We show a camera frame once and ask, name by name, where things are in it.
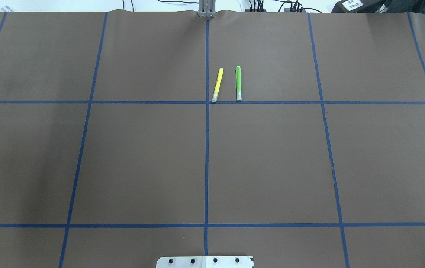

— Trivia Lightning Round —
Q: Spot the aluminium frame post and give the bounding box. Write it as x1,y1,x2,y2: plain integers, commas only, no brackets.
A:
198,0,217,19

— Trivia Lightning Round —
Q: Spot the white central pedestal column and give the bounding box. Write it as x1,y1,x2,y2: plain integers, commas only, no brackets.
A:
156,256,254,268

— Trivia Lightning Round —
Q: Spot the yellow highlighter pen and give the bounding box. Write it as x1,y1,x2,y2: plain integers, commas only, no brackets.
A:
211,68,224,103

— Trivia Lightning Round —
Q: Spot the green highlighter pen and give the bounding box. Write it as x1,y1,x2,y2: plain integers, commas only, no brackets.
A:
235,66,242,101

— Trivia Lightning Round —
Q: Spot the black usb hub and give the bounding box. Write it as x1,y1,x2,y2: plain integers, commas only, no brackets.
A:
244,0,267,13

